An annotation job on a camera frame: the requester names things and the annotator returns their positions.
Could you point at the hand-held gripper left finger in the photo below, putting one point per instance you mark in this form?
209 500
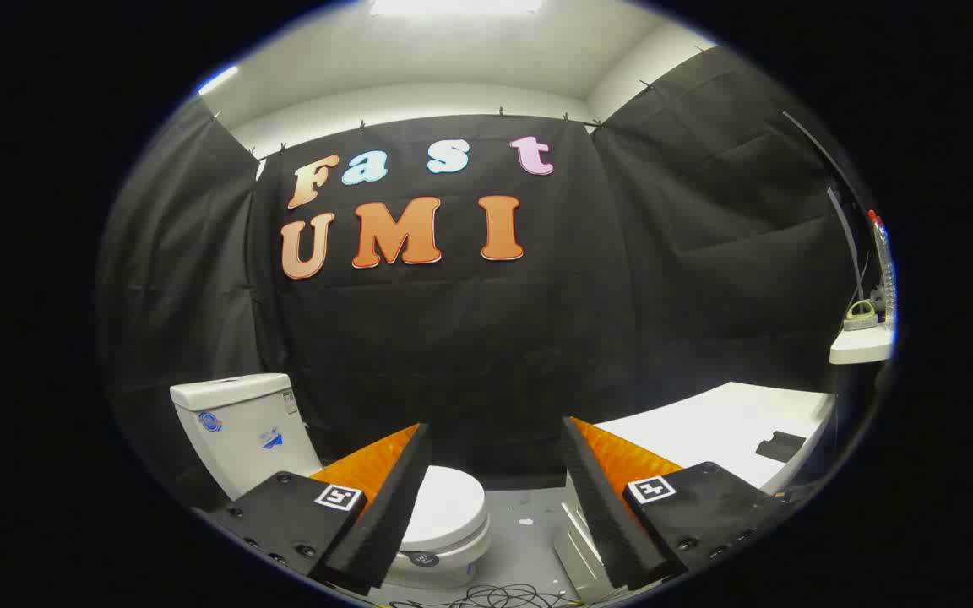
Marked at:
398 507

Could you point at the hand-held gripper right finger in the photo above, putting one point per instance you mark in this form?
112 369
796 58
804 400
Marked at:
600 515

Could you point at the white toilet lid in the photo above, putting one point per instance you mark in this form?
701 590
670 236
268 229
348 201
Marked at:
453 507

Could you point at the white toilet with tank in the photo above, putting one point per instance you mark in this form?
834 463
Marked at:
241 431

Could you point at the black backdrop cloth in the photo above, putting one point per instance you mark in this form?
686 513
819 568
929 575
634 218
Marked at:
486 338

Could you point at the small black flat item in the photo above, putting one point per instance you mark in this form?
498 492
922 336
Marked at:
780 445

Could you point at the grey metal rod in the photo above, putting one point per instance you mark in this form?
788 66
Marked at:
843 224

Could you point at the clear bottle with red cap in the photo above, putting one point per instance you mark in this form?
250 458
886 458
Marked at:
883 262

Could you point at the white wall shelf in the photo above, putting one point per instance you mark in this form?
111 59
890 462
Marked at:
860 346

